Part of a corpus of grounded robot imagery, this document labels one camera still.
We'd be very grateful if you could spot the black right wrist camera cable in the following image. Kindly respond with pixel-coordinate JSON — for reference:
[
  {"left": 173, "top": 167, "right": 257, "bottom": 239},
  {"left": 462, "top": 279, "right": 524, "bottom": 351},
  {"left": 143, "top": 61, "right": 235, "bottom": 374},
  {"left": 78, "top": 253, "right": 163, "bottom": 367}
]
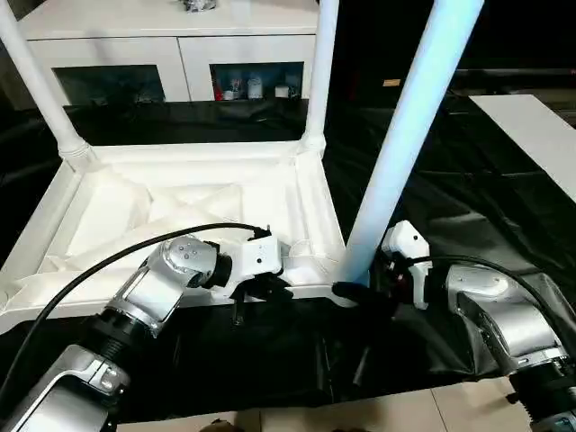
[{"left": 404, "top": 254, "right": 576, "bottom": 361}]

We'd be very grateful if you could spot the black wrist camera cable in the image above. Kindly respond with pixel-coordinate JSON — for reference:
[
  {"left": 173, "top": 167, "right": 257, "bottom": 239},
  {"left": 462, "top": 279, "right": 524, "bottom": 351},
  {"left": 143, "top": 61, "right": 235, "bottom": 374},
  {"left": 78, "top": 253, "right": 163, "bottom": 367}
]
[
  {"left": 404, "top": 254, "right": 576, "bottom": 361},
  {"left": 0, "top": 222, "right": 274, "bottom": 397}
]

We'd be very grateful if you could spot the white plastic table top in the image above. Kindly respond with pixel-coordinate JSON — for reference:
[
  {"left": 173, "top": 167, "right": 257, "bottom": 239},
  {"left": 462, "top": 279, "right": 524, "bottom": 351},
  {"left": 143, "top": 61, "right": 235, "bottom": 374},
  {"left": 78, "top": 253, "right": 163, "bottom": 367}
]
[{"left": 0, "top": 138, "right": 377, "bottom": 337}]

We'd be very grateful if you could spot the grey curtain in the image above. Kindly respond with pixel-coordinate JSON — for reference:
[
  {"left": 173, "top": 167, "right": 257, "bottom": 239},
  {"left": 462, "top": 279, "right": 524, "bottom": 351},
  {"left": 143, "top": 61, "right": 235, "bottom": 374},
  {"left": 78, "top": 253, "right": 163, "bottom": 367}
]
[{"left": 0, "top": 26, "right": 32, "bottom": 112}]

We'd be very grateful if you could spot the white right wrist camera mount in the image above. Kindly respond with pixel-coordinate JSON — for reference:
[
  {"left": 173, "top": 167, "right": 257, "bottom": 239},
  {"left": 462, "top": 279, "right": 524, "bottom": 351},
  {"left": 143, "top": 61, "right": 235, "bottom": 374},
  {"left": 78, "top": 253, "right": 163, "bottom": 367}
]
[{"left": 381, "top": 220, "right": 431, "bottom": 311}]

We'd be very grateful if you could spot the black mat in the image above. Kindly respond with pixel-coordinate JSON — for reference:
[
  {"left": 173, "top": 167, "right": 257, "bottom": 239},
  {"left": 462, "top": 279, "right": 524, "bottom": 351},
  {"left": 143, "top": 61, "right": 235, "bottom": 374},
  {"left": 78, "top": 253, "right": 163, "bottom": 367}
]
[{"left": 0, "top": 85, "right": 576, "bottom": 424}]

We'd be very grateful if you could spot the white cabinet with glass doors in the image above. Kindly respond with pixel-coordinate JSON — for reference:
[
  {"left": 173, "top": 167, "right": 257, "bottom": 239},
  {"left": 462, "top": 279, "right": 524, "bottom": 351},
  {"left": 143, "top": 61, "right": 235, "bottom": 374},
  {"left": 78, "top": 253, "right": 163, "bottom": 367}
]
[{"left": 13, "top": 0, "right": 321, "bottom": 107}]

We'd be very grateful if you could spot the white sheet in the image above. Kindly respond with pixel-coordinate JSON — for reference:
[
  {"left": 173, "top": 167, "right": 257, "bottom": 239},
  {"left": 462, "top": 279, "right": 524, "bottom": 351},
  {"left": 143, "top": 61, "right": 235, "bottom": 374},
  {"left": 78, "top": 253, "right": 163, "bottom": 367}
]
[{"left": 467, "top": 93, "right": 576, "bottom": 203}]

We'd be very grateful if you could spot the black left wrist camera cable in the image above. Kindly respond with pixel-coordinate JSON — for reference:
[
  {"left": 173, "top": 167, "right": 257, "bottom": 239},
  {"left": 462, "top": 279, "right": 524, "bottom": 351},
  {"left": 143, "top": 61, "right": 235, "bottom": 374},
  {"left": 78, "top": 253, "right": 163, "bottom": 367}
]
[{"left": 0, "top": 222, "right": 274, "bottom": 397}]

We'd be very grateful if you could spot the grey crumpled bundle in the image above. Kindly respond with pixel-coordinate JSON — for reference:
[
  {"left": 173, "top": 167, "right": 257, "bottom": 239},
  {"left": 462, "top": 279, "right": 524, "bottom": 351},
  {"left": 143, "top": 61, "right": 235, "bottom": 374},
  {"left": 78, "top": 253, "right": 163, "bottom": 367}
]
[{"left": 182, "top": 0, "right": 220, "bottom": 14}]

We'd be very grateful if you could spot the white plastic table leg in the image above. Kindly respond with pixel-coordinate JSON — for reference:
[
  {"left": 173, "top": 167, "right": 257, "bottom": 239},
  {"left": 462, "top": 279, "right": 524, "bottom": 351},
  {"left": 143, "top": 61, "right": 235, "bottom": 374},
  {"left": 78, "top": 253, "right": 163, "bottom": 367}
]
[
  {"left": 301, "top": 0, "right": 341, "bottom": 154},
  {"left": 335, "top": 0, "right": 487, "bottom": 289},
  {"left": 0, "top": 0, "right": 98, "bottom": 170}
]

